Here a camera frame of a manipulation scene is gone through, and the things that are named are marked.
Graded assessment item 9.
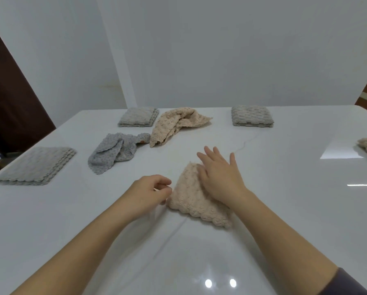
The folded grey bubble-textured cloth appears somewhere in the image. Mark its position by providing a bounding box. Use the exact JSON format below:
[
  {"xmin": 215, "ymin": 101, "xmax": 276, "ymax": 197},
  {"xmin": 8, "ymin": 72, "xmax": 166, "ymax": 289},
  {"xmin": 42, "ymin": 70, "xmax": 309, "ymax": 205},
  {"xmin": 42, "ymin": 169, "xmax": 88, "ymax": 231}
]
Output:
[{"xmin": 231, "ymin": 105, "xmax": 274, "ymax": 128}]

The crumpled beige cloth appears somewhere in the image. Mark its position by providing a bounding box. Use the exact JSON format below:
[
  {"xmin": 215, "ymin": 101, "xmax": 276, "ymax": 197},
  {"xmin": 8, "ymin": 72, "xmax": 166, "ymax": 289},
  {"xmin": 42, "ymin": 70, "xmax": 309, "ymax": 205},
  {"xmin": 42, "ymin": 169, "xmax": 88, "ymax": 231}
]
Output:
[{"xmin": 149, "ymin": 107, "xmax": 213, "ymax": 148}]

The person's right forearm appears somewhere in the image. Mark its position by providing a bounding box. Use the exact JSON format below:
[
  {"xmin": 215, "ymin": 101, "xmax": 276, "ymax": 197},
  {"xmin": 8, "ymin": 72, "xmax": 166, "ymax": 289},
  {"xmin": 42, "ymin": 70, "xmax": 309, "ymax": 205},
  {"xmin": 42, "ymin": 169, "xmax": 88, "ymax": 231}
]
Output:
[{"xmin": 232, "ymin": 190, "xmax": 338, "ymax": 295}]

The person's right hand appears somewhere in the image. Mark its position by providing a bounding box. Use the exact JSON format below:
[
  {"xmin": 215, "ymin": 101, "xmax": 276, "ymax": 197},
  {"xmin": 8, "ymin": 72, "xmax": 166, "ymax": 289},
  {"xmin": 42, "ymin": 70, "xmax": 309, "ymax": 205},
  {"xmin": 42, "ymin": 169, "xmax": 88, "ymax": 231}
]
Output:
[{"xmin": 197, "ymin": 146, "xmax": 249, "ymax": 207}]

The grey purple sleeve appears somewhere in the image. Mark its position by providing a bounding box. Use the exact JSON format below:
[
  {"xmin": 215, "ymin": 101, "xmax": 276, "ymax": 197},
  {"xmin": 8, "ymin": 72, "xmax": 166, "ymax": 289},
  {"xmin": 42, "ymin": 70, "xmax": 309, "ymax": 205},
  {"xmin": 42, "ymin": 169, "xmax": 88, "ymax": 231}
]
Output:
[{"xmin": 317, "ymin": 267, "xmax": 367, "ymax": 295}]

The person's left forearm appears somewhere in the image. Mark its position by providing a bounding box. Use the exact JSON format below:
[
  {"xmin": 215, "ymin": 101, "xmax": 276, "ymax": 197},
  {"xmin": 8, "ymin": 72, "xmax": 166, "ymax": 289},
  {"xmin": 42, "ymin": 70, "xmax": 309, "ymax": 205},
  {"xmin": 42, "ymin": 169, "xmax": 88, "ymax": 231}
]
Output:
[{"xmin": 12, "ymin": 202, "xmax": 134, "ymax": 295}]

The large folded grey cloth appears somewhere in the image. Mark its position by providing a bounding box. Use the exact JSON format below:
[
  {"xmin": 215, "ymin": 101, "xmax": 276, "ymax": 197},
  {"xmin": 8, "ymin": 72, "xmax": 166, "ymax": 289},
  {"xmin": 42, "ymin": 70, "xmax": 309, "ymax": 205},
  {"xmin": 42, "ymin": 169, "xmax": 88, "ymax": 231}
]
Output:
[{"xmin": 0, "ymin": 146, "xmax": 77, "ymax": 185}]

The crumpled grey cloth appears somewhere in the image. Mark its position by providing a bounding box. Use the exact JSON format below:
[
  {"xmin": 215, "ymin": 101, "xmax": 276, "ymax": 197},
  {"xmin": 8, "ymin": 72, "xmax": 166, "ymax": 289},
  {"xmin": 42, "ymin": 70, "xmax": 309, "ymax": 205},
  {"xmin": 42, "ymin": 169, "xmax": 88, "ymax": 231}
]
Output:
[{"xmin": 87, "ymin": 133, "xmax": 151, "ymax": 175}]

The dark brown door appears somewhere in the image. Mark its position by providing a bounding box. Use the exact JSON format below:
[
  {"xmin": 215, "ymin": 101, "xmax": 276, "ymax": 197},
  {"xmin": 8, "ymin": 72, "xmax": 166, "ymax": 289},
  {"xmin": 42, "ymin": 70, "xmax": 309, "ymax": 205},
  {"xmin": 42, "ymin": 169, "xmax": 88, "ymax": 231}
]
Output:
[{"xmin": 0, "ymin": 16, "xmax": 57, "ymax": 158}]

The person's left hand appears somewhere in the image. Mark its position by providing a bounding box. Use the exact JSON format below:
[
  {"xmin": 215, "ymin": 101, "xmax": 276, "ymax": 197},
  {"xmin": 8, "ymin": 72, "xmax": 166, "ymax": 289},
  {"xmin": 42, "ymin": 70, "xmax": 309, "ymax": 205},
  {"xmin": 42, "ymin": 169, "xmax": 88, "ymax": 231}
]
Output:
[{"xmin": 121, "ymin": 174, "xmax": 173, "ymax": 219}]

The small folded light grey cloth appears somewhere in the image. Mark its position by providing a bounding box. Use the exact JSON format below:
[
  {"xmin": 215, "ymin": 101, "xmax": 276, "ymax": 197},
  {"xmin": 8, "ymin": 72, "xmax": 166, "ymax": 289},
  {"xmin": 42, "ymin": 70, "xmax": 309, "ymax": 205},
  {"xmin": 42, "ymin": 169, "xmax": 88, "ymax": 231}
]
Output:
[{"xmin": 118, "ymin": 107, "xmax": 159, "ymax": 128}]

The beige cloth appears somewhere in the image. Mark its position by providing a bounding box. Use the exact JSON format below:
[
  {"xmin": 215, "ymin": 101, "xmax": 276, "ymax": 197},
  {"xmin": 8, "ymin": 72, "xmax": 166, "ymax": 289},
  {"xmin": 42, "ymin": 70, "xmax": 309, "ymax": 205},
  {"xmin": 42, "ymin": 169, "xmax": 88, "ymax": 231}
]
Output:
[
  {"xmin": 149, "ymin": 107, "xmax": 213, "ymax": 148},
  {"xmin": 166, "ymin": 162, "xmax": 234, "ymax": 229}
]

